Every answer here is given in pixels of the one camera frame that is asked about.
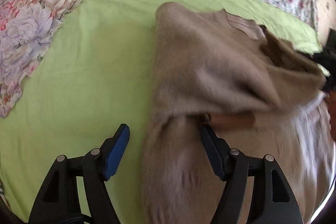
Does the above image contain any beige knitted sweater brown trim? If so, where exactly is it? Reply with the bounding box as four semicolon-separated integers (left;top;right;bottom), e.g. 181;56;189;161
142;2;335;223

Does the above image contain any person's right hand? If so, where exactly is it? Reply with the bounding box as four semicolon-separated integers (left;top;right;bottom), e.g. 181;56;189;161
325;91;336;141

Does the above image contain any light green bed sheet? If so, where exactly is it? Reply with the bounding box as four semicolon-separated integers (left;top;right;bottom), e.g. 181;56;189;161
1;0;320;223

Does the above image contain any purple pink floral pillow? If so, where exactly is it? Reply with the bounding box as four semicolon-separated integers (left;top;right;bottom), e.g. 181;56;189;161
1;0;81;118

